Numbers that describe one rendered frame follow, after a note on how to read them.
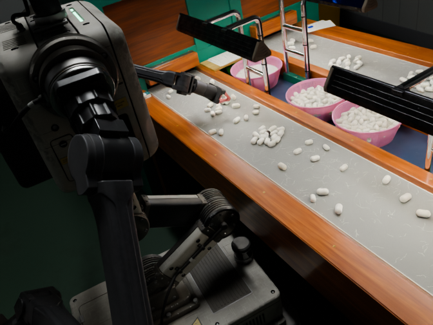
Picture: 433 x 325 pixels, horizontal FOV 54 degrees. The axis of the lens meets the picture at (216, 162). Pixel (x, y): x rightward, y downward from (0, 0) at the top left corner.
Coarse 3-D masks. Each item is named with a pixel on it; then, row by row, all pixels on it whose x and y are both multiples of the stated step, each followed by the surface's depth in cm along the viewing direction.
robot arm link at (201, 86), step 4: (196, 80) 172; (196, 84) 172; (200, 84) 172; (204, 84) 174; (192, 88) 173; (196, 88) 172; (200, 88) 173; (204, 88) 174; (192, 92) 174; (196, 92) 173; (200, 92) 174; (204, 92) 174
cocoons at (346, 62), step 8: (312, 40) 234; (312, 48) 229; (360, 56) 208; (328, 64) 207; (336, 64) 205; (344, 64) 205; (360, 64) 202; (416, 72) 186; (400, 80) 184; (432, 80) 177; (416, 88) 175; (432, 88) 172
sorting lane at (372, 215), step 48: (192, 96) 211; (240, 96) 201; (240, 144) 169; (288, 144) 163; (336, 144) 157; (288, 192) 141; (336, 192) 137; (384, 192) 133; (384, 240) 118; (432, 240) 115; (432, 288) 104
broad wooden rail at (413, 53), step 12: (300, 24) 255; (324, 36) 237; (336, 36) 230; (348, 36) 227; (360, 36) 224; (372, 36) 222; (372, 48) 212; (384, 48) 208; (396, 48) 205; (408, 48) 203; (420, 48) 201; (408, 60) 197; (420, 60) 192; (432, 60) 189
